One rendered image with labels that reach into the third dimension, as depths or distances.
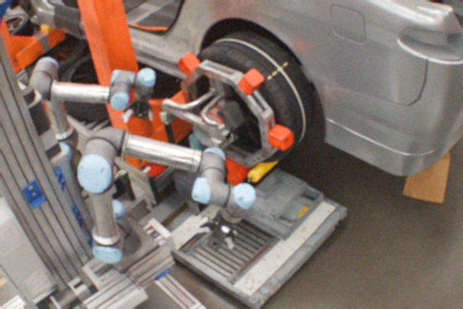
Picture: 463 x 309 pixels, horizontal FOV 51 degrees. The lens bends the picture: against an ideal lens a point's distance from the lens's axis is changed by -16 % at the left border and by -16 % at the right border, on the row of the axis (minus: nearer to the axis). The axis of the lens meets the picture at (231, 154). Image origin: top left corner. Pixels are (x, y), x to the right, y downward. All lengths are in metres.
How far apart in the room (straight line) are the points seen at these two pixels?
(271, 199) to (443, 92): 1.40
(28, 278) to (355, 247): 1.88
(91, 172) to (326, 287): 1.68
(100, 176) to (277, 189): 1.64
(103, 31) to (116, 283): 1.15
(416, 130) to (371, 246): 1.08
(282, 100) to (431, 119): 0.74
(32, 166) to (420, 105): 1.55
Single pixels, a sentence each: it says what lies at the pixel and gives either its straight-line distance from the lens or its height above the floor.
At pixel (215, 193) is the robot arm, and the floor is 1.25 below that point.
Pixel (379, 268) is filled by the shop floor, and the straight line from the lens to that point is 3.12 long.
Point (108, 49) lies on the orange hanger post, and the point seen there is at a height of 1.32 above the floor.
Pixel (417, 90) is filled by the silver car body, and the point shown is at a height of 1.27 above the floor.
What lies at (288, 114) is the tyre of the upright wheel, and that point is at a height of 0.94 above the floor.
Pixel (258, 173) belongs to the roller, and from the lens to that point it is 2.90.
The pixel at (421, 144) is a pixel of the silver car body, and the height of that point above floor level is 0.97.
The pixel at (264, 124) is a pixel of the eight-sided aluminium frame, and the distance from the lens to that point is 2.54.
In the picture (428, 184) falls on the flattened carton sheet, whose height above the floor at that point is 0.01.
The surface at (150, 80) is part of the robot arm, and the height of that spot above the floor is 1.27.
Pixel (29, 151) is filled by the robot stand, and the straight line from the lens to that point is 2.03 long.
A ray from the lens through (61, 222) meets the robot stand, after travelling 2.27.
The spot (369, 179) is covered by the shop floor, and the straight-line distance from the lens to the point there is 3.57.
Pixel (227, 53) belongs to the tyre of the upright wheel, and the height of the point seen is 1.18.
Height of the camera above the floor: 2.55
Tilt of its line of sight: 42 degrees down
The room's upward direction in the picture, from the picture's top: 11 degrees counter-clockwise
